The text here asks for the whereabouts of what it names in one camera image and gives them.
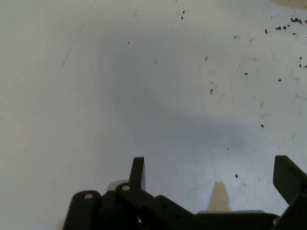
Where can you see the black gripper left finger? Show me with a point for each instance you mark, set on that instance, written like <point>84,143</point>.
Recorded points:
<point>136,191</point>

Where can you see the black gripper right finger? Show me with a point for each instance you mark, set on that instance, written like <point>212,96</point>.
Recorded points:
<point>292,184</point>

